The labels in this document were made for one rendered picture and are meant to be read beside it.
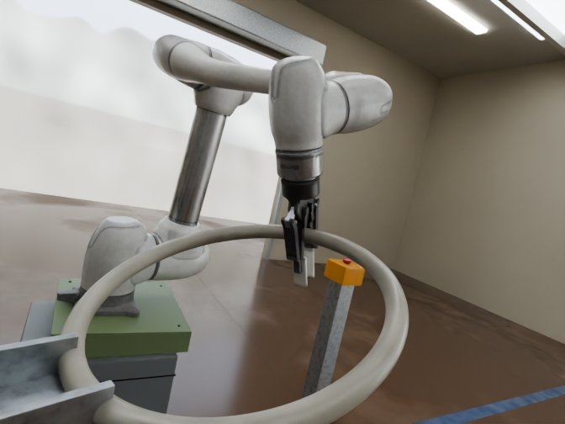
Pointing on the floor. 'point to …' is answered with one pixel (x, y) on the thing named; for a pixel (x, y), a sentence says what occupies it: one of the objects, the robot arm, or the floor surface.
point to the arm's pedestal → (117, 365)
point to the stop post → (331, 323)
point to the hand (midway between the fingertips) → (303, 267)
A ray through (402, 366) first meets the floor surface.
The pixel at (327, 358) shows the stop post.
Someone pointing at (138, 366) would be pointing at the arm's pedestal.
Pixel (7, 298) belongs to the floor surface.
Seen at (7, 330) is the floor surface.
